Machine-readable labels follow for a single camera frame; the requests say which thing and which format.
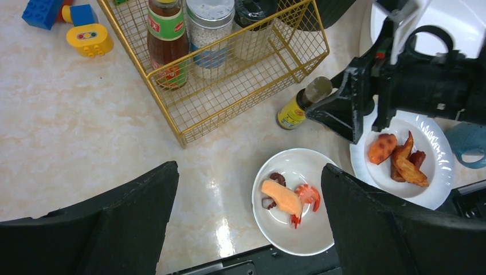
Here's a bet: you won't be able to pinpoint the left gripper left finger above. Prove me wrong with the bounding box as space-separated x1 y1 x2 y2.
1 161 179 274

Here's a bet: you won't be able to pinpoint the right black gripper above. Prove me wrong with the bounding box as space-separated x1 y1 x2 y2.
305 25 485 144

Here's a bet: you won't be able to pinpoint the red sauce bottle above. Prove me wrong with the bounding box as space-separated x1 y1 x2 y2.
147 1 189 91

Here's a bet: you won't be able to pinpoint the orange food piece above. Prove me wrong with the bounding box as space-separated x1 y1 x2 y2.
276 187 303 215

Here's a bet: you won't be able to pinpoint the dark octopus toy piece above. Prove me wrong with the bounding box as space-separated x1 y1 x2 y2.
261 172 287 210

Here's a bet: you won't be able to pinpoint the white bowl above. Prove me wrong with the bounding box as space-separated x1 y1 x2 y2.
251 148 334 256

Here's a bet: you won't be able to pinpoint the blue toy block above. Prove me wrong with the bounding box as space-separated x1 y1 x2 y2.
22 0 63 30

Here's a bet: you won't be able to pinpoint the fried food pieces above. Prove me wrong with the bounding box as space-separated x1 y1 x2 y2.
367 131 429 188

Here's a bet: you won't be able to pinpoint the blue mug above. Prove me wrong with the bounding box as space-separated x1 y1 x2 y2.
445 122 485 169

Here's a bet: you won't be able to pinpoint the small yellow oil bottle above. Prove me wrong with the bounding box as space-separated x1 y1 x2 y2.
276 76 333 130

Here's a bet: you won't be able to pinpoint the white paper plate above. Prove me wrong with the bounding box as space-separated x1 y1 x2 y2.
350 111 454 210

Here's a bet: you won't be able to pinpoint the yellow toy ring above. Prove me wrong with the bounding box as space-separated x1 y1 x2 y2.
66 23 115 58

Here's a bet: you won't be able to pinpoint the black trash bin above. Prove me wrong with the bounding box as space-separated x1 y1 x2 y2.
297 0 356 32

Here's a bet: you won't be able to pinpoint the white rectangular tub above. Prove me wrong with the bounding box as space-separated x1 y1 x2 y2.
360 0 485 58

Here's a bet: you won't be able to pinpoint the gold wire basket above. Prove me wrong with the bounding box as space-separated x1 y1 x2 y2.
99 1 330 147

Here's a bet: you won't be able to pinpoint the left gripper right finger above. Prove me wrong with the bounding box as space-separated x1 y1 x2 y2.
321 164 485 274

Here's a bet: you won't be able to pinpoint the red shrimp toy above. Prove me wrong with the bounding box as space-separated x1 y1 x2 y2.
290 184 321 229

